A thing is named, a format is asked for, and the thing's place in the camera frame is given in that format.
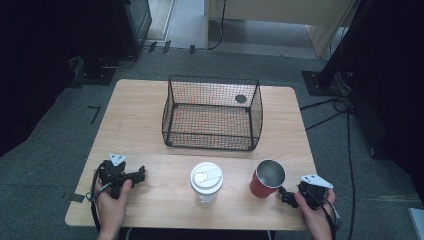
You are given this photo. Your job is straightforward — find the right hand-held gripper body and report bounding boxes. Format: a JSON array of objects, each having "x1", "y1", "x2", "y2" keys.
[{"x1": 297, "y1": 173, "x2": 334, "y2": 210}]

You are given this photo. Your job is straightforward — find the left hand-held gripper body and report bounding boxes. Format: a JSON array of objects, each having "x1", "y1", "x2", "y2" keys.
[{"x1": 98, "y1": 152, "x2": 134, "y2": 200}]

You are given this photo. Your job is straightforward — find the red metal cup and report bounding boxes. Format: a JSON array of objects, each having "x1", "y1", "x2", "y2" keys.
[{"x1": 249, "y1": 159, "x2": 287, "y2": 199}]

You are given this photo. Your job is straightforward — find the clear cup with white lid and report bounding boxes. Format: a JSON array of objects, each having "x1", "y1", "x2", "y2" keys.
[{"x1": 189, "y1": 161, "x2": 224, "y2": 205}]

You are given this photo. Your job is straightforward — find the black wire mesh basket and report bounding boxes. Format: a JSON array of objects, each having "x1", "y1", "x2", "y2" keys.
[{"x1": 161, "y1": 74, "x2": 264, "y2": 152}]

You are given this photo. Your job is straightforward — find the person's right hand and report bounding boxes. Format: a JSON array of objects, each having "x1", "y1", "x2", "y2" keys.
[{"x1": 293, "y1": 188, "x2": 337, "y2": 234}]

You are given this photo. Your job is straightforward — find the person's left hand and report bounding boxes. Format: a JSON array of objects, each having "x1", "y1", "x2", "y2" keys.
[{"x1": 94, "y1": 179, "x2": 133, "y2": 234}]

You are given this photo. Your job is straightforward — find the grey tape patch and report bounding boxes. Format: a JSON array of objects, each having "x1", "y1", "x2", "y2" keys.
[{"x1": 68, "y1": 192, "x2": 86, "y2": 204}]

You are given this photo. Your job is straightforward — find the black tape corner mark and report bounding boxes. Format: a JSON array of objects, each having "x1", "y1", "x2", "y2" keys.
[{"x1": 87, "y1": 105, "x2": 102, "y2": 125}]

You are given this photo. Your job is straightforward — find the black stand base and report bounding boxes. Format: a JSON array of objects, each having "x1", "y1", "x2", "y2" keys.
[{"x1": 68, "y1": 55, "x2": 118, "y2": 88}]

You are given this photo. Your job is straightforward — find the dark curtain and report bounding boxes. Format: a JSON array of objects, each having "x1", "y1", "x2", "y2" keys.
[
  {"x1": 0, "y1": 0, "x2": 116, "y2": 158},
  {"x1": 346, "y1": 0, "x2": 424, "y2": 204}
]

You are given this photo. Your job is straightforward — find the dark cabinet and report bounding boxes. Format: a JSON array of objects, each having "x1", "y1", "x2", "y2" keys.
[{"x1": 113, "y1": 0, "x2": 153, "y2": 58}]

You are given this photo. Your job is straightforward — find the light wooden desk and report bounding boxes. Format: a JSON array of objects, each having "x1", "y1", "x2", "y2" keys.
[{"x1": 203, "y1": 0, "x2": 358, "y2": 59}]

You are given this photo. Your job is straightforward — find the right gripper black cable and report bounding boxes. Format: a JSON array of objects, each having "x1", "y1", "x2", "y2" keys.
[{"x1": 299, "y1": 188, "x2": 342, "y2": 240}]

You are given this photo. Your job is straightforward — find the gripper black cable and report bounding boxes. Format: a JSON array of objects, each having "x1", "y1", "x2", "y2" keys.
[
  {"x1": 85, "y1": 166, "x2": 114, "y2": 233},
  {"x1": 299, "y1": 188, "x2": 342, "y2": 240}
]

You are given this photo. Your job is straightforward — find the long black floor cable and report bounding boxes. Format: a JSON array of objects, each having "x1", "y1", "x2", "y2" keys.
[{"x1": 345, "y1": 109, "x2": 357, "y2": 240}]

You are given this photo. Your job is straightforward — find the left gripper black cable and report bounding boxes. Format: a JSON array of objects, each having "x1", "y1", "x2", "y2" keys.
[{"x1": 85, "y1": 166, "x2": 114, "y2": 233}]

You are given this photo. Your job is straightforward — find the black stand with base plate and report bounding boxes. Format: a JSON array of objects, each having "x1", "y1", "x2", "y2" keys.
[{"x1": 301, "y1": 0, "x2": 372, "y2": 98}]

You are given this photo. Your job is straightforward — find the thin black floor cable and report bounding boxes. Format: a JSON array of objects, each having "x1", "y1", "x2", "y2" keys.
[{"x1": 101, "y1": 54, "x2": 138, "y2": 70}]

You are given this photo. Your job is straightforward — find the black hanging cable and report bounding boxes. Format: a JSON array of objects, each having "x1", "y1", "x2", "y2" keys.
[{"x1": 196, "y1": 0, "x2": 228, "y2": 52}]

